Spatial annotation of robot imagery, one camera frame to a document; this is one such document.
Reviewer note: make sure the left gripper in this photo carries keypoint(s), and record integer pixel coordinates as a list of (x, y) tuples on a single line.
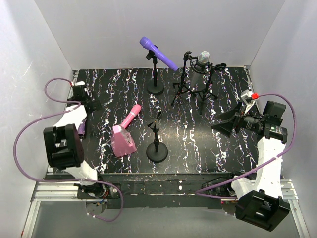
[(88, 101)]

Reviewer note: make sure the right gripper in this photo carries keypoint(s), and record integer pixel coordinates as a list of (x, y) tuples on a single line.
[(237, 120)]

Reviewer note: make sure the purple glitter microphone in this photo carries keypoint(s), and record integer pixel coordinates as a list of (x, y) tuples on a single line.
[(82, 129)]

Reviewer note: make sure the silver microphone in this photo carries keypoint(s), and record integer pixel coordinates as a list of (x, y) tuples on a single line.
[(199, 66)]

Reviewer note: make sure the black tripod shock-mount stand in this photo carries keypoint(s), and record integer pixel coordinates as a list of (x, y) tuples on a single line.
[(203, 94)]

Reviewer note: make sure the black round-base stand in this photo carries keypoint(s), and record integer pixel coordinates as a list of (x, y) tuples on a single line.
[(156, 151), (154, 87)]

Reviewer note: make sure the purple smooth microphone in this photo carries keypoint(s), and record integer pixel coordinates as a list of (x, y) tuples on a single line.
[(148, 45)]

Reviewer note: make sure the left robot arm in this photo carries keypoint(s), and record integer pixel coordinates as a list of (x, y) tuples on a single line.
[(63, 141)]

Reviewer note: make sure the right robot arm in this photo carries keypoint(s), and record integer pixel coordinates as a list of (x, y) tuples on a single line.
[(260, 203)]

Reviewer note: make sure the pink microphone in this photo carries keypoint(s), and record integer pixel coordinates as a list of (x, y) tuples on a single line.
[(132, 114)]

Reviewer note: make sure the pink microphone holder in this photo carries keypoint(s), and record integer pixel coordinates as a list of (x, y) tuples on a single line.
[(122, 142)]

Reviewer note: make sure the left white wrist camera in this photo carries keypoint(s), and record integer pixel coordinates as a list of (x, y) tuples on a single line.
[(80, 83)]

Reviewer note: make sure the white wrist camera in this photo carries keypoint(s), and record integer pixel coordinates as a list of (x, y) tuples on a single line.
[(249, 98), (80, 83)]

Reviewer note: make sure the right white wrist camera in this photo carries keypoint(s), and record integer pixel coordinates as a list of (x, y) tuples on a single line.
[(249, 98)]

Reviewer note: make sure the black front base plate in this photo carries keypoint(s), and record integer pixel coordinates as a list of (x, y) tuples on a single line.
[(166, 190)]

